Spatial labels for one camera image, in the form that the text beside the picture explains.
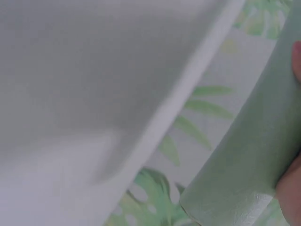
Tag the pale green sheet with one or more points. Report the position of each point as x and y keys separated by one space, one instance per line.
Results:
x=254 y=141

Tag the person's right hand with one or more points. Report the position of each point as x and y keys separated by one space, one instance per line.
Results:
x=291 y=195

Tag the person's right thumb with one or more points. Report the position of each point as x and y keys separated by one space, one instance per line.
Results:
x=297 y=61

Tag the person's right fingers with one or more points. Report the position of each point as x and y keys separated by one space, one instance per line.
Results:
x=291 y=195

